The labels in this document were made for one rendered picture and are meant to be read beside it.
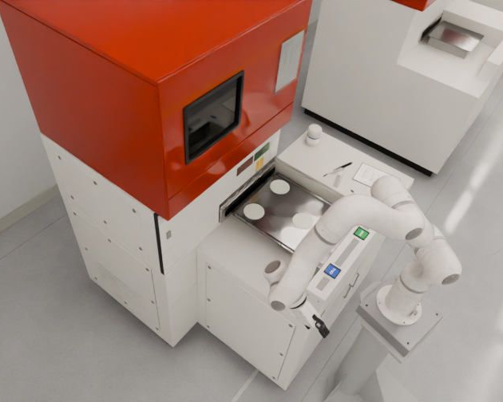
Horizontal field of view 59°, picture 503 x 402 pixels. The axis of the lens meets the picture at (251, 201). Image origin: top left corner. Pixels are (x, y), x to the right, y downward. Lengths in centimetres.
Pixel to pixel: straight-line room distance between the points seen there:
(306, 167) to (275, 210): 30
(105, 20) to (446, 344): 256
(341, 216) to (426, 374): 179
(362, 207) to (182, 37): 74
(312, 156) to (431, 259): 93
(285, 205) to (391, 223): 93
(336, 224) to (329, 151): 113
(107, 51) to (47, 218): 218
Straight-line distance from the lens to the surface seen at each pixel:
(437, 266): 167
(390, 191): 139
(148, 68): 131
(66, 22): 156
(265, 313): 206
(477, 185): 415
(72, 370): 279
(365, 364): 236
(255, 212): 212
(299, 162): 231
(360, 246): 203
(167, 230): 179
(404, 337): 195
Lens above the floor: 251
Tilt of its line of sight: 48 degrees down
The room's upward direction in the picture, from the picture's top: 7 degrees clockwise
